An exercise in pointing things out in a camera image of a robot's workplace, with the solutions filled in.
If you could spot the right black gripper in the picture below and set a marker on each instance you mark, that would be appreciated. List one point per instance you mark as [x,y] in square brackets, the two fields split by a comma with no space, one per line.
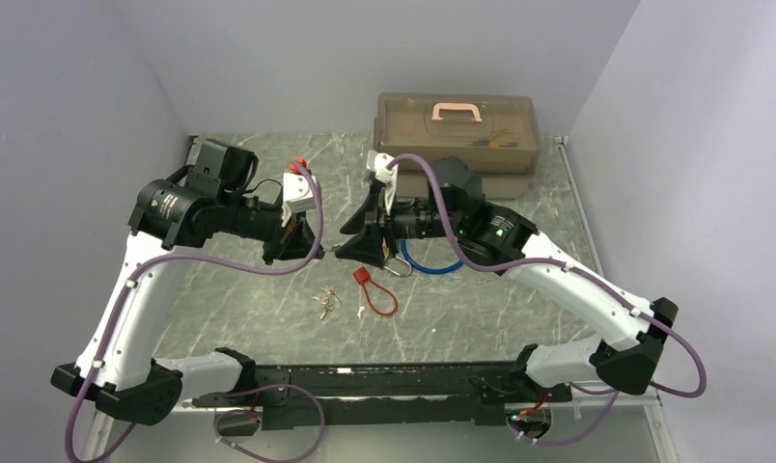
[372,217]

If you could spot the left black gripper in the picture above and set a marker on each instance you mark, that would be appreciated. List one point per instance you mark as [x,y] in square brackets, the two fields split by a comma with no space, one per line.
[296,241]

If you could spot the brass padlock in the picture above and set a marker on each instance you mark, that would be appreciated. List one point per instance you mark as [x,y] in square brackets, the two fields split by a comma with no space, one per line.
[396,264]

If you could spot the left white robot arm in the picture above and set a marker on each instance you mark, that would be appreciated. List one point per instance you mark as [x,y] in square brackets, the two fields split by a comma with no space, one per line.
[172,220]

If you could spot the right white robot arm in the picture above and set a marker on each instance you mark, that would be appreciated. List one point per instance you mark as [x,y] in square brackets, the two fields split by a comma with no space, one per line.
[630,331]

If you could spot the bunch of silver keys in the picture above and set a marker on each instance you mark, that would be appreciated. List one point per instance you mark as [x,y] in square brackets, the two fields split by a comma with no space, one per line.
[329,299]

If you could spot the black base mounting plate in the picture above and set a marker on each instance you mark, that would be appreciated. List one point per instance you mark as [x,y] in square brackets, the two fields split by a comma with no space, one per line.
[483,393]

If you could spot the brown plastic toolbox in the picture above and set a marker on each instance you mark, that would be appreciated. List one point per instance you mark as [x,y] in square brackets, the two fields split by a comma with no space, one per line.
[497,136]

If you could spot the red cable lock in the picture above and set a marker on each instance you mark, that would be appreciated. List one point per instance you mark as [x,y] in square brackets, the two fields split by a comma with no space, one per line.
[379,299]

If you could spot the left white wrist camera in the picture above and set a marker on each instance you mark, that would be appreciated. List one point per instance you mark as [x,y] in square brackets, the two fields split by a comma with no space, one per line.
[300,191]

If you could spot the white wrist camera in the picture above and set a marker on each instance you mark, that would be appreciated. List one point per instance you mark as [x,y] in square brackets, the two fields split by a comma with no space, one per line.
[300,191]
[379,164]

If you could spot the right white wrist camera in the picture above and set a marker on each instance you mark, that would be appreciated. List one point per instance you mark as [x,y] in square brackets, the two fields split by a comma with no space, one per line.
[379,164]

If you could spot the aluminium rail frame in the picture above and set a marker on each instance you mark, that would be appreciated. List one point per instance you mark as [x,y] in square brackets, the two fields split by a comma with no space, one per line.
[593,426]

